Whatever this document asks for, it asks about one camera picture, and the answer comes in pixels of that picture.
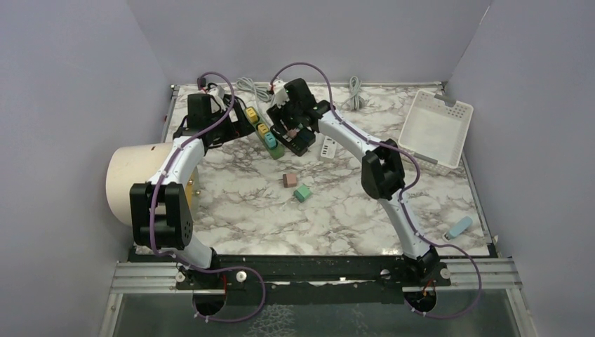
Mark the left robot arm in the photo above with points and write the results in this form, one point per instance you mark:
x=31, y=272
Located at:
x=160, y=211

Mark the white power strip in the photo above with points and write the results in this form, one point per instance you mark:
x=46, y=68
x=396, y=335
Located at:
x=328, y=149

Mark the light blue charger plug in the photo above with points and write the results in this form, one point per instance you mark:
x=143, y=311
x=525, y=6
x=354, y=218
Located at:
x=457, y=229

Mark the aluminium front rail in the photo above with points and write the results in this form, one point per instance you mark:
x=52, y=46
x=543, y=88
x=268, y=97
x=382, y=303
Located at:
x=147, y=278

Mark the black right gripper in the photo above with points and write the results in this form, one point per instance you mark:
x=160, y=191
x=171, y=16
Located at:
x=276, y=111

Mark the green USB charger plug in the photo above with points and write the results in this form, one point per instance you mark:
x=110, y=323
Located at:
x=302, y=193

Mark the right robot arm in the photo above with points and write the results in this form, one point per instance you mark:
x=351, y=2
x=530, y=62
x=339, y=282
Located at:
x=383, y=179

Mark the black power strip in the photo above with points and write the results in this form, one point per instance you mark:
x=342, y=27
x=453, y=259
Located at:
x=301, y=143

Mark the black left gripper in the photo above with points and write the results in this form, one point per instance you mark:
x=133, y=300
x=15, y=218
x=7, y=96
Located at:
x=241, y=126

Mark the white plastic basket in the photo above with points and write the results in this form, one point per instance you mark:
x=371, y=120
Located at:
x=435, y=130

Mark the pink USB charger plug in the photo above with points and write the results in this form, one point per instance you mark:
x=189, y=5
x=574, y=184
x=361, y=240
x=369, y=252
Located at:
x=289, y=180

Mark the yellow charger plug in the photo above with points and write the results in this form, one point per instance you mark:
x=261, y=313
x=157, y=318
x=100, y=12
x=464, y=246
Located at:
x=252, y=115
x=262, y=129

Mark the green power strip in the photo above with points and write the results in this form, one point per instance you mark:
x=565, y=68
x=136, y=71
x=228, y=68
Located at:
x=275, y=149

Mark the teal blue charger plug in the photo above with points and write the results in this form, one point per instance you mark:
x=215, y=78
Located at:
x=270, y=141

